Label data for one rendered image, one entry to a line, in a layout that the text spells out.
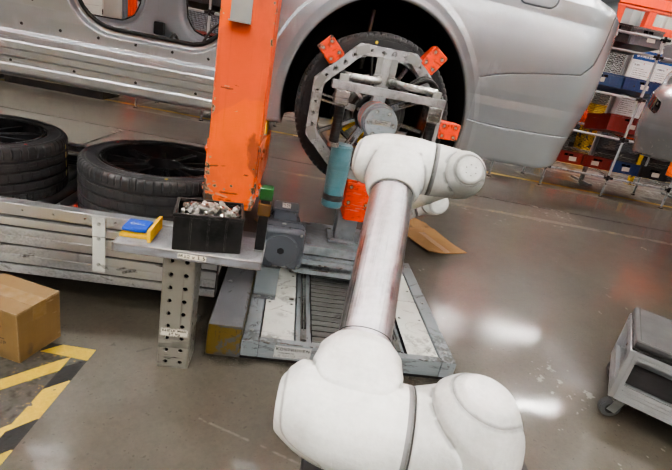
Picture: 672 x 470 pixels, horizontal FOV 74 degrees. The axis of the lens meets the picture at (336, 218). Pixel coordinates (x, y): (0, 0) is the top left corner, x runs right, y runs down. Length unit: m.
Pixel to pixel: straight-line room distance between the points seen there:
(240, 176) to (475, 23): 1.16
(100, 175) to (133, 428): 0.90
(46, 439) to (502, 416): 1.16
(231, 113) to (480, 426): 1.10
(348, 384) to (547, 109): 1.73
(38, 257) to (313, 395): 1.38
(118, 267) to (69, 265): 0.17
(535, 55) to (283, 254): 1.34
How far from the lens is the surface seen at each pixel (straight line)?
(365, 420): 0.73
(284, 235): 1.71
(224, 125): 1.46
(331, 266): 2.07
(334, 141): 1.63
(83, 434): 1.48
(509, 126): 2.16
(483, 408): 0.73
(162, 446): 1.43
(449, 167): 1.06
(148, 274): 1.79
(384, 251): 0.89
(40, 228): 1.86
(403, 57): 1.86
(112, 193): 1.85
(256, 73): 1.43
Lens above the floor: 1.07
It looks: 20 degrees down
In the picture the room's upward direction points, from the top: 11 degrees clockwise
